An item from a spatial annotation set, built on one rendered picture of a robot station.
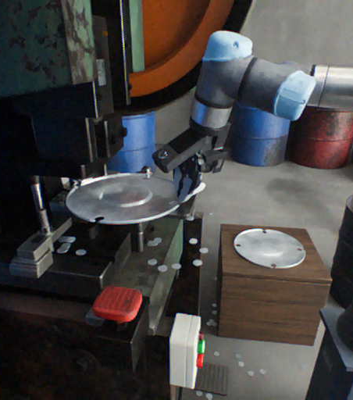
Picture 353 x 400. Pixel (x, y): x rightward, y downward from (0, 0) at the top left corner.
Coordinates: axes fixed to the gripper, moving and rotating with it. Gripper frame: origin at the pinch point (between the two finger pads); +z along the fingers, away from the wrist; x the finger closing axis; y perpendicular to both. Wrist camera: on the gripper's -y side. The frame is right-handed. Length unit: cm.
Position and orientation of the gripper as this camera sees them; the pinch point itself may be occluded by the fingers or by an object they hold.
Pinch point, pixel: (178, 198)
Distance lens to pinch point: 75.0
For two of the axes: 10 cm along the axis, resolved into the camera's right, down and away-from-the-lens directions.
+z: -1.9, 7.3, 6.6
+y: 8.2, -2.6, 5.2
